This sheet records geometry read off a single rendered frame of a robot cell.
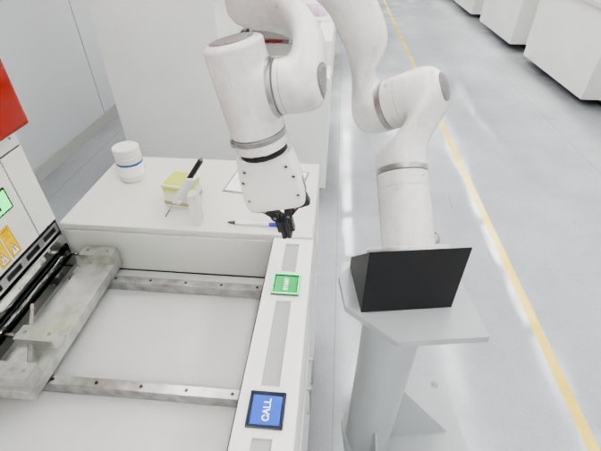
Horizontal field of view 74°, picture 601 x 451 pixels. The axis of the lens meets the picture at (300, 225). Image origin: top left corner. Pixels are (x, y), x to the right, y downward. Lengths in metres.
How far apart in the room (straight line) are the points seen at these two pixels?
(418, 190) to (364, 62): 0.31
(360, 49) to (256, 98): 0.43
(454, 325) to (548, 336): 1.28
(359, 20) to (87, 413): 0.94
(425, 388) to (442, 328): 0.88
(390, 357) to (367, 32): 0.79
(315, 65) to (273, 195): 0.21
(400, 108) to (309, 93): 0.46
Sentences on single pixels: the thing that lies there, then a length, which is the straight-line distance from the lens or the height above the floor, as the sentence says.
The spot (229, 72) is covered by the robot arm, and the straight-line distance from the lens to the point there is 0.55.
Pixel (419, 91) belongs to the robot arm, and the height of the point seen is 1.25.
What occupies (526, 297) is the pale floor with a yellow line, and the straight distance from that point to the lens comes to 2.38.
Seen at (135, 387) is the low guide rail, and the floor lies 0.85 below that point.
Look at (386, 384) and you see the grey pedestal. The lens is 1.23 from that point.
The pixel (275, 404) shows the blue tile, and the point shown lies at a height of 0.96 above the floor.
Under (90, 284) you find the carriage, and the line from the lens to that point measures 1.05.
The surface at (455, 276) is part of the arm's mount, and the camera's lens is 0.95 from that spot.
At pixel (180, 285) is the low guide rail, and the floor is 0.85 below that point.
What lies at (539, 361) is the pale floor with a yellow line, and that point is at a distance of 2.13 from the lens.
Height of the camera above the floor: 1.55
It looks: 38 degrees down
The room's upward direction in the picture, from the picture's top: straight up
